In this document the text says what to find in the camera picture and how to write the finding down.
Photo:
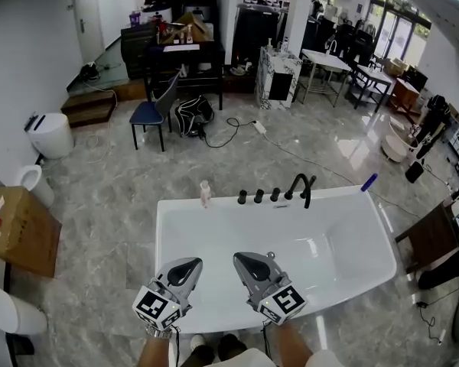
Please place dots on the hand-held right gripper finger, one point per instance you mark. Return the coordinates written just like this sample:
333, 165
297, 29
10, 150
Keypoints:
269, 270
246, 277

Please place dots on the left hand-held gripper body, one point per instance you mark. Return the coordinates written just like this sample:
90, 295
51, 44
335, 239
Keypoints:
157, 306

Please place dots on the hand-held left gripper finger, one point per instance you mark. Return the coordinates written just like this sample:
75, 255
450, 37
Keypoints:
168, 273
191, 277

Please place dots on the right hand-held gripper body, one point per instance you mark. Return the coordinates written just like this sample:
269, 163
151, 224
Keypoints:
283, 302

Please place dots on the white bathtub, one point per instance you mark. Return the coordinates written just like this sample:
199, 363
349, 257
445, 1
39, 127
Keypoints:
290, 243

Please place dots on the pink white bottle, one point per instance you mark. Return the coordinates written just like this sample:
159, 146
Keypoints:
205, 195

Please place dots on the person's left forearm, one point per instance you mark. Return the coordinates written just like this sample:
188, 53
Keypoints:
153, 352

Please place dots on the person's right forearm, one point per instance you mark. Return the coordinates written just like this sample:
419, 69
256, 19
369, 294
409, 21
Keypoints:
290, 346

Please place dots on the silver wristwatch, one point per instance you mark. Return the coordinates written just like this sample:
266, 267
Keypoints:
158, 333

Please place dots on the person's white shirt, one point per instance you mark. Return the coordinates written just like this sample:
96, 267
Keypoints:
252, 359

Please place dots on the person's left leg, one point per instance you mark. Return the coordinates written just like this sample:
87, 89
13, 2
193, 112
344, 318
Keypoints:
202, 356

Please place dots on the person's leg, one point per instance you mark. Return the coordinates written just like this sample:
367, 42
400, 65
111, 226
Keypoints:
202, 356
231, 348

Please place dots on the person's right leg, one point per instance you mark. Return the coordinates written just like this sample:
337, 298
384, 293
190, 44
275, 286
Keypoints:
231, 348

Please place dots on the black faucet knob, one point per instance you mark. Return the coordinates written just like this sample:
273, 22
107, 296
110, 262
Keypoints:
259, 196
275, 195
242, 198

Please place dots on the black hand shower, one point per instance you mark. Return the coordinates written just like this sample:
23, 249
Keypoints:
308, 199

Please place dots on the black curved faucet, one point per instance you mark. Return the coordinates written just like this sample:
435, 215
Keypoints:
290, 189

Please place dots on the white power strip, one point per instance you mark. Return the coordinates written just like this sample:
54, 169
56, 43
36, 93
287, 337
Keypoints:
259, 127

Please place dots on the white ceramic basin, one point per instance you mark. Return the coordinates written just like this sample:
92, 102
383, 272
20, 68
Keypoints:
7, 312

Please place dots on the brown cardboard box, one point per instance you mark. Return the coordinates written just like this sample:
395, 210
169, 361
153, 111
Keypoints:
23, 235

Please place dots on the blue grey chair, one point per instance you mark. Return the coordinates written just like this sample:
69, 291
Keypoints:
145, 113

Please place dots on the black bag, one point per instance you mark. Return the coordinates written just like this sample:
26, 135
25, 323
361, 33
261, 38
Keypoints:
193, 113

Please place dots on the dark wooden table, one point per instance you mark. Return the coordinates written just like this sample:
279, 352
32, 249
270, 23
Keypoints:
432, 235

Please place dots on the white toilet bowl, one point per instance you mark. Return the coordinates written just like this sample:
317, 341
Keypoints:
28, 176

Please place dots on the small white tub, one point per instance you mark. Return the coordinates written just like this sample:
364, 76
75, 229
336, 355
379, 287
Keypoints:
394, 149
399, 128

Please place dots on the black box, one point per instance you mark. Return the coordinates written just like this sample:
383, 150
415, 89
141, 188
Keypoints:
414, 172

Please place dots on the white trash bin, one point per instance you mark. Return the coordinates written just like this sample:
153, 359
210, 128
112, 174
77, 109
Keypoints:
51, 136

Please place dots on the wooden step platform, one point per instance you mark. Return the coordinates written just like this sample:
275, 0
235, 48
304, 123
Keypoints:
88, 109

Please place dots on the marble vanity cabinet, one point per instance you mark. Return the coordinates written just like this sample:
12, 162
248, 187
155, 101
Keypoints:
265, 86

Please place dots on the white sink table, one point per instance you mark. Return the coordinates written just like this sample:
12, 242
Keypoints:
325, 59

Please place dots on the black desk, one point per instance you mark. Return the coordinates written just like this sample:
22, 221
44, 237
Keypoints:
191, 56

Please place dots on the black-framed white table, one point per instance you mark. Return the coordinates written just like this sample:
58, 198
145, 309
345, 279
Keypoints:
375, 75

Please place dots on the dark drawer cabinet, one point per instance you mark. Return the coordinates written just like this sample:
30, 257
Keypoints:
135, 52

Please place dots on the wooden side table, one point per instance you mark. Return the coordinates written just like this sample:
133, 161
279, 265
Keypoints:
405, 90

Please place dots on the black wardrobe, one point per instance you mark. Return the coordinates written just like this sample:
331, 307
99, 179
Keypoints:
254, 33

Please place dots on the purple box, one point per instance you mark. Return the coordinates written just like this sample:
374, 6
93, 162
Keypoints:
135, 19

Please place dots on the white door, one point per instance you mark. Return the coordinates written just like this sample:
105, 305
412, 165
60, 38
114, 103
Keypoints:
90, 21

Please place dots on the glass window front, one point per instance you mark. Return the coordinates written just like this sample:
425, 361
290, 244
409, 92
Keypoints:
401, 33

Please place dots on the wooden frame model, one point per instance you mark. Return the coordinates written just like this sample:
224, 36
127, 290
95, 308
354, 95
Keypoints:
191, 25

